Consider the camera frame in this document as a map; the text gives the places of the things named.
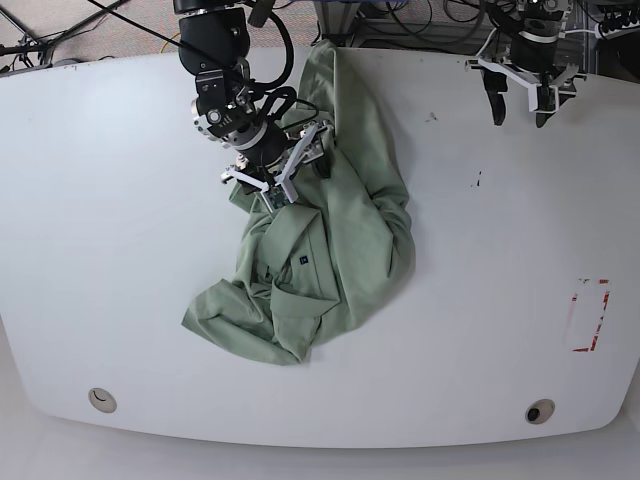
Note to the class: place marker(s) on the table grommet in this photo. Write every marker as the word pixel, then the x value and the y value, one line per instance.
pixel 540 411
pixel 102 400

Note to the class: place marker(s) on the black tripod stand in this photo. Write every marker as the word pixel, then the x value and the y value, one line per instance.
pixel 33 50

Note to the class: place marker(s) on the aluminium frame post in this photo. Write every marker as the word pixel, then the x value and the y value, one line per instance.
pixel 335 19

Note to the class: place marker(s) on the right table grommet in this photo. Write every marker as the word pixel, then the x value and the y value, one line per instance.
pixel 540 411

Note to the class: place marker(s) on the gripper body right side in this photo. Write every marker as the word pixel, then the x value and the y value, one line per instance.
pixel 275 158

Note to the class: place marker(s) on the green polo T-shirt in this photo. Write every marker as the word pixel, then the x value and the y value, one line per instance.
pixel 320 267

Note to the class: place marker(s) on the wrist camera right side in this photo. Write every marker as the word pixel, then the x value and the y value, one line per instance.
pixel 275 198

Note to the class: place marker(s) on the red tape rectangle marker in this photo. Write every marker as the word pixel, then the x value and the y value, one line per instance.
pixel 586 314

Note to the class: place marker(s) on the left table grommet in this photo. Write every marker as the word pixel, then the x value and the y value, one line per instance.
pixel 102 400

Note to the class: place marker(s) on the white power strip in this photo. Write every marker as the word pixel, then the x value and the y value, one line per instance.
pixel 617 25

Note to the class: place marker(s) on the gripper body left side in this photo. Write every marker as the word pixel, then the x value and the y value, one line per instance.
pixel 531 81

